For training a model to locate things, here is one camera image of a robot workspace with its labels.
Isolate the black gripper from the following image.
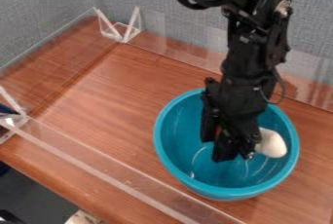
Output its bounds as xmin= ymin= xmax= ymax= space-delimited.
xmin=199 ymin=76 xmax=277 ymax=164

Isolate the plush mushroom with brown cap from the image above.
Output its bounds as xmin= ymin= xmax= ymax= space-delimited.
xmin=254 ymin=128 xmax=287 ymax=158

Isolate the blue plastic bowl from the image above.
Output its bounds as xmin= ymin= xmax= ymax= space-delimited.
xmin=154 ymin=89 xmax=301 ymax=202

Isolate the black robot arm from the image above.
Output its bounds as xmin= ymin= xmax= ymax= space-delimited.
xmin=176 ymin=0 xmax=293 ymax=162

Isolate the clear acrylic front barrier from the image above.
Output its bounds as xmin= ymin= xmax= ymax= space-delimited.
xmin=0 ymin=116 xmax=246 ymax=224

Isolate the clear acrylic barrier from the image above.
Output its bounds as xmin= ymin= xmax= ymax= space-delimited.
xmin=92 ymin=6 xmax=333 ymax=114
xmin=0 ymin=116 xmax=246 ymax=224
xmin=0 ymin=7 xmax=96 ymax=73

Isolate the clear acrylic back barrier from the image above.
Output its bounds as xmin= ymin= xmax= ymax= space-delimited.
xmin=92 ymin=6 xmax=333 ymax=114

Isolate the clear acrylic left barrier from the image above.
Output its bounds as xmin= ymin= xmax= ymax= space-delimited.
xmin=0 ymin=7 xmax=96 ymax=73

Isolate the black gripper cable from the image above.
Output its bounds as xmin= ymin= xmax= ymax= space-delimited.
xmin=258 ymin=70 xmax=287 ymax=106

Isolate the clear acrylic left bracket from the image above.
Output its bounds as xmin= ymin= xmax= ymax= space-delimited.
xmin=0 ymin=86 xmax=28 ymax=145

